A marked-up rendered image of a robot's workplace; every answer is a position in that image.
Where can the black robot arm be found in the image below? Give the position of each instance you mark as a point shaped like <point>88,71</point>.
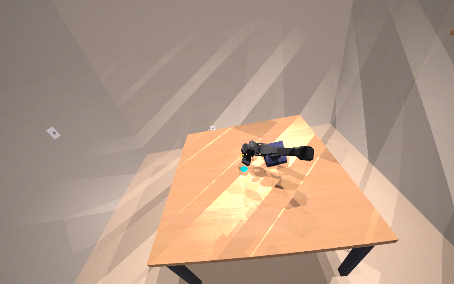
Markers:
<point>304,153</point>

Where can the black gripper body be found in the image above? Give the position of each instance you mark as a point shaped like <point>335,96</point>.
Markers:
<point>247,159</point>

